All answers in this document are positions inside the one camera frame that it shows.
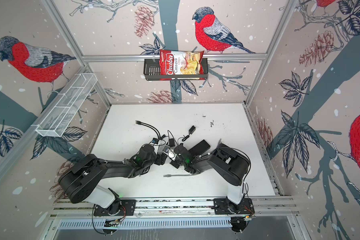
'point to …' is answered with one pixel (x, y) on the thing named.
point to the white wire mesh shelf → (66, 104)
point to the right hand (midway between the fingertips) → (169, 157)
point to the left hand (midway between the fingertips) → (164, 153)
